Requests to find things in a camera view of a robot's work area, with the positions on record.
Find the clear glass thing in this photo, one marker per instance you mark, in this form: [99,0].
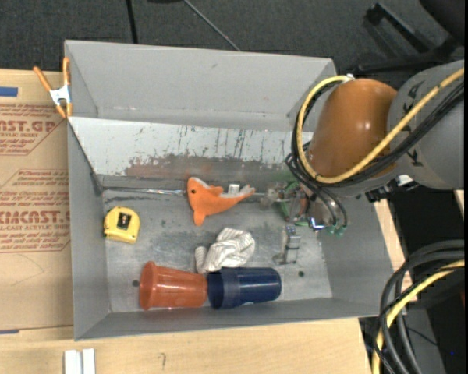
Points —
[271,197]

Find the small white block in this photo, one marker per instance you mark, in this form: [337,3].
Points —
[234,188]

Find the yellow tape measure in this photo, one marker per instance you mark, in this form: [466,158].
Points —
[121,224]

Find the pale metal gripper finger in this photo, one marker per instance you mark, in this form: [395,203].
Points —
[282,248]
[294,248]

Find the orange toy fish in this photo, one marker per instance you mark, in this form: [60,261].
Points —
[208,203]

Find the white cloth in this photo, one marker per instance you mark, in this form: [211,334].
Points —
[230,249]

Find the brown cardboard board red print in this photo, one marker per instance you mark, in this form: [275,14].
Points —
[31,209]

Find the dark blue plastic cup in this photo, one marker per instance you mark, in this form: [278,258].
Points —
[245,286]

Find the orange plastic cup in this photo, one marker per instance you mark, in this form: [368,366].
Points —
[171,286]

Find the grey metal bin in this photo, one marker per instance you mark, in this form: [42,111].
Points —
[179,80]

